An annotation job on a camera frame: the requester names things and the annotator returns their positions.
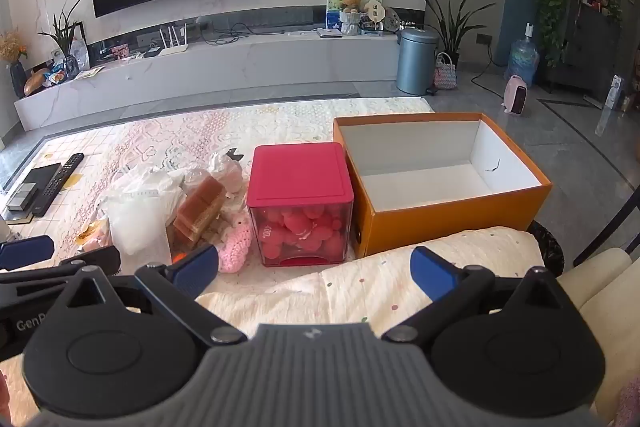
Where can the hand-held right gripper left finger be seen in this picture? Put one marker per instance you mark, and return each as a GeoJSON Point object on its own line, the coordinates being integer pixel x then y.
{"type": "Point", "coordinates": [197, 269]}

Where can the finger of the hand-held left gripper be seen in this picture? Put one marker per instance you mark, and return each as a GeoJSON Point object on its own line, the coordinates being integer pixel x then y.
{"type": "Point", "coordinates": [25, 252]}
{"type": "Point", "coordinates": [100, 259]}

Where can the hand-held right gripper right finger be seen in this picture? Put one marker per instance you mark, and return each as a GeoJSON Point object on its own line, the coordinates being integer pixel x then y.
{"type": "Point", "coordinates": [432, 272]}

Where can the orange cardboard box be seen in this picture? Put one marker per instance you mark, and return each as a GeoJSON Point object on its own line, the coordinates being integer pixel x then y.
{"type": "Point", "coordinates": [450, 222]}

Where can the orange brown sponge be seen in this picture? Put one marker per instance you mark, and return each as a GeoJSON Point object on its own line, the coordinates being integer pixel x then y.
{"type": "Point", "coordinates": [200, 202]}

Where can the thin grey notebook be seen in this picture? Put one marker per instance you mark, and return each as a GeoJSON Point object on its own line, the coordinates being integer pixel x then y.
{"type": "Point", "coordinates": [17, 216]}

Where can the pink crochet item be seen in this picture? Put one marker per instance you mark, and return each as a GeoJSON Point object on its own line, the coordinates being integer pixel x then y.
{"type": "Point", "coordinates": [235, 242]}

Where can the cream dotted quilt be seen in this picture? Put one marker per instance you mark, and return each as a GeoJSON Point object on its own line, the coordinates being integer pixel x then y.
{"type": "Point", "coordinates": [380, 257]}

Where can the white cloth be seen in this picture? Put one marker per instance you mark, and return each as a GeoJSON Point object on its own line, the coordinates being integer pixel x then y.
{"type": "Point", "coordinates": [135, 217]}

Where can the black remote control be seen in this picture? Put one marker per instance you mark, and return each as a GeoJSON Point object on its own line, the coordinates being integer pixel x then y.
{"type": "Point", "coordinates": [57, 184]}

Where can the black flat book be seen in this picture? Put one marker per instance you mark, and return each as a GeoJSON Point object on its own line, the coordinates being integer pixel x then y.
{"type": "Point", "coordinates": [42, 172]}

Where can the clear plastic bag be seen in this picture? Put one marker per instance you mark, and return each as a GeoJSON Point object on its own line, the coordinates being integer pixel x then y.
{"type": "Point", "coordinates": [227, 174]}

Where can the checked white tablecloth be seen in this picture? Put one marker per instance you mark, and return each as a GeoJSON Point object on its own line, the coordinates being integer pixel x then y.
{"type": "Point", "coordinates": [50, 147]}

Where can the pile of red pom-poms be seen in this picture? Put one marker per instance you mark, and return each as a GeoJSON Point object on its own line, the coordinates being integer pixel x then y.
{"type": "Point", "coordinates": [300, 232]}

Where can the black plastic bag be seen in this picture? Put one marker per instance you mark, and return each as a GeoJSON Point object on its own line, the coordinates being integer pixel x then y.
{"type": "Point", "coordinates": [547, 247]}

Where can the pink white lace tablecloth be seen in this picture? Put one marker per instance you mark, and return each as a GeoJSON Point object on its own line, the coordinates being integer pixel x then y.
{"type": "Point", "coordinates": [200, 132]}

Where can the red Wonderlab box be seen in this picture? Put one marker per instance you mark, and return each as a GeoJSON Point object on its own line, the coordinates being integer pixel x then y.
{"type": "Point", "coordinates": [297, 172]}

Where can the cream sofa cushion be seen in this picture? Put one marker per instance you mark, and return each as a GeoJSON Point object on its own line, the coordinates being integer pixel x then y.
{"type": "Point", "coordinates": [600, 272]}

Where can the golden brown ornament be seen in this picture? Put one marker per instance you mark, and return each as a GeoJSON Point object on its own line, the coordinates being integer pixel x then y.
{"type": "Point", "coordinates": [37, 82]}

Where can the dried yellow flowers dark vase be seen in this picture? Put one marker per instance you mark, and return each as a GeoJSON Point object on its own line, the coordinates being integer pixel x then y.
{"type": "Point", "coordinates": [17, 79]}

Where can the colourful snack packets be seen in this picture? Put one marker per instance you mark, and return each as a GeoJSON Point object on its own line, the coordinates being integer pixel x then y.
{"type": "Point", "coordinates": [56, 77]}

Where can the loose paper sheets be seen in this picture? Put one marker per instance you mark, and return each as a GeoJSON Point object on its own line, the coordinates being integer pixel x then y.
{"type": "Point", "coordinates": [90, 73]}

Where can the woven handbag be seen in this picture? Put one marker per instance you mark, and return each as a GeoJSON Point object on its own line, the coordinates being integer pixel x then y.
{"type": "Point", "coordinates": [445, 77]}

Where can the pink space heater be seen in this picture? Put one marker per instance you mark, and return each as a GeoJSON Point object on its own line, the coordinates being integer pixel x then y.
{"type": "Point", "coordinates": [515, 94]}

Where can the white marble television console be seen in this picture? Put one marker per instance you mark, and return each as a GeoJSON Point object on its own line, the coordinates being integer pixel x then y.
{"type": "Point", "coordinates": [200, 72]}

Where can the pink picture card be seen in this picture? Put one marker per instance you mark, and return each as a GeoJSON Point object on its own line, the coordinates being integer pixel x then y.
{"type": "Point", "coordinates": [120, 52]}

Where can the blue-grey trash can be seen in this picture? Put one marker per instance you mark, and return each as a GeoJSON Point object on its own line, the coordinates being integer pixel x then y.
{"type": "Point", "coordinates": [417, 62]}

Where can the small black box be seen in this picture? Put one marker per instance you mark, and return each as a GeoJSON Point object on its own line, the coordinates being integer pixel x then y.
{"type": "Point", "coordinates": [152, 52]}

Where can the green plant in glass vase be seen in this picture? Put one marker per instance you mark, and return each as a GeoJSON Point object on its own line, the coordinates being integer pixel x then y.
{"type": "Point", "coordinates": [62, 32]}

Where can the blue water bottle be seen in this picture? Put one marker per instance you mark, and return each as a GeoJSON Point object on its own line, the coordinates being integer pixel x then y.
{"type": "Point", "coordinates": [522, 57]}

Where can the snake plant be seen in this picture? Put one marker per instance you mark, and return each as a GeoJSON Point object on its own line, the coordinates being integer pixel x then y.
{"type": "Point", "coordinates": [452, 32]}

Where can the silver decorative dish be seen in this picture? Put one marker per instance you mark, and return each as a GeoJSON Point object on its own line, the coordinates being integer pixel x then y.
{"type": "Point", "coordinates": [394, 19]}

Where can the flat white device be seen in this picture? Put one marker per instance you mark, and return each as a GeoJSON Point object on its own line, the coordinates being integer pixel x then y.
{"type": "Point", "coordinates": [330, 34]}

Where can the dark cabinet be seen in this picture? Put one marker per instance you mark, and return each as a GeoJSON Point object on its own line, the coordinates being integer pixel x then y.
{"type": "Point", "coordinates": [585, 47]}

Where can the teddy bear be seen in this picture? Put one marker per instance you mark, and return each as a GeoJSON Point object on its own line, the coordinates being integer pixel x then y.
{"type": "Point", "coordinates": [350, 2]}

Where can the wall socket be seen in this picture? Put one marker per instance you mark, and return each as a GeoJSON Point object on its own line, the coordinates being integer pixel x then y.
{"type": "Point", "coordinates": [482, 39]}

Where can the landscape picture frame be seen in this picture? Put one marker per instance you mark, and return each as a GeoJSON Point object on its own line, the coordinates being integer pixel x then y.
{"type": "Point", "coordinates": [332, 14]}

